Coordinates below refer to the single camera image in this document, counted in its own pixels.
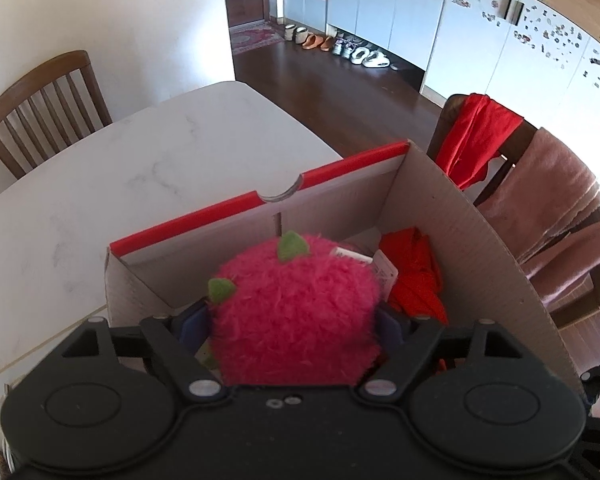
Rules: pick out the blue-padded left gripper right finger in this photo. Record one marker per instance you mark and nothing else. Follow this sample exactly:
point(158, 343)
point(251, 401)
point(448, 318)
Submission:
point(410, 352)

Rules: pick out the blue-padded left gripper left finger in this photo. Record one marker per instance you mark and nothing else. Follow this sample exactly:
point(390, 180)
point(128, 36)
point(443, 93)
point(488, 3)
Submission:
point(173, 342)

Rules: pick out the red knotted scarf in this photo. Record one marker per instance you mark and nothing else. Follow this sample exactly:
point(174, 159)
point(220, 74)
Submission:
point(419, 283)

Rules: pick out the pink fluffy strawberry plush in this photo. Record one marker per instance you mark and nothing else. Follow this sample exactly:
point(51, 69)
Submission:
point(291, 312)

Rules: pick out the red cardboard box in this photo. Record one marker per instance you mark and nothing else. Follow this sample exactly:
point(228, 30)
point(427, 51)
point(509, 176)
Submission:
point(185, 218)

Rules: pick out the pink fringed scarf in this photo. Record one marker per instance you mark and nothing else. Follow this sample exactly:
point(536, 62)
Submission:
point(538, 212)

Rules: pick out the dark wooden chair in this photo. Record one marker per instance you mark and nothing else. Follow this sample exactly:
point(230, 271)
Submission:
point(582, 302)

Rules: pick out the red cloth on chair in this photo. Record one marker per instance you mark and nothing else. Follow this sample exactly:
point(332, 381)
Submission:
point(469, 134)

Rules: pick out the wooden slat-back chair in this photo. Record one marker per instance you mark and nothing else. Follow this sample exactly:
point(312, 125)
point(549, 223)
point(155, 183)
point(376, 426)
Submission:
point(47, 110)

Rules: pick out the row of shoes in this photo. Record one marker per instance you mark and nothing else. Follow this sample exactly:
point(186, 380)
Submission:
point(348, 47)

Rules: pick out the red patterned rug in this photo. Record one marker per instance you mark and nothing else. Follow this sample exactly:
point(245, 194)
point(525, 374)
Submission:
point(252, 36)

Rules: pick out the white fridge with magnets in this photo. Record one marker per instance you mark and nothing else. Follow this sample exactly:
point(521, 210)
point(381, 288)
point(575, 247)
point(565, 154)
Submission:
point(521, 53)

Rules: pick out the white wall cabinets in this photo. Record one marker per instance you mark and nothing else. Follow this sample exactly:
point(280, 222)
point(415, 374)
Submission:
point(406, 28)

